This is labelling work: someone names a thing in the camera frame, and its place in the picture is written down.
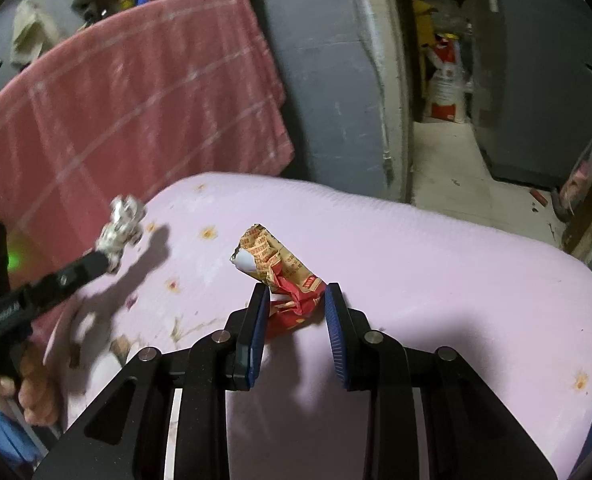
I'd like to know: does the pink checked towel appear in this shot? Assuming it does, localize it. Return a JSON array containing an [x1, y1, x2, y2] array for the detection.
[[0, 0, 297, 261]]

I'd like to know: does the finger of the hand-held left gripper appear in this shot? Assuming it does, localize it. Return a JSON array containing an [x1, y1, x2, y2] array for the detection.
[[28, 251, 123, 311]]

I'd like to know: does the red and white bag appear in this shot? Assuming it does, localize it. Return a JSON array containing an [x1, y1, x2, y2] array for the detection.
[[422, 34, 472, 125]]

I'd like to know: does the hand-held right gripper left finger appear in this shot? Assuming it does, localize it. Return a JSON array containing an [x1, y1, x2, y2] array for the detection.
[[33, 284, 271, 480]]

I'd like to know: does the pink floral blanket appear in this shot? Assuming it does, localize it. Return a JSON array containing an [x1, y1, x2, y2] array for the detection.
[[43, 172, 592, 480]]

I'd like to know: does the silver foil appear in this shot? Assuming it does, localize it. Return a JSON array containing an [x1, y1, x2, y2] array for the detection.
[[95, 195, 148, 275]]

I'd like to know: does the beige cloth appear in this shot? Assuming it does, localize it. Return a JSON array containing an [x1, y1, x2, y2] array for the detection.
[[10, 0, 61, 69]]

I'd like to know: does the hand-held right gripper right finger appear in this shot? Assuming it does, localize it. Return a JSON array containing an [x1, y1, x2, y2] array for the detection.
[[324, 282, 559, 480]]

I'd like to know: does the person's left hand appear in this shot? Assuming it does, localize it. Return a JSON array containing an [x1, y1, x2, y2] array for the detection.
[[0, 344, 63, 427]]

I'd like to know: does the red and yellow snack wrapper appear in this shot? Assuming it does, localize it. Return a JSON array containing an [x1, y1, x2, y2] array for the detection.
[[231, 223, 327, 342]]

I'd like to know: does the yellow bag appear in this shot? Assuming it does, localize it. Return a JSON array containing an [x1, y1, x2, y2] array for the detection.
[[411, 0, 441, 47]]

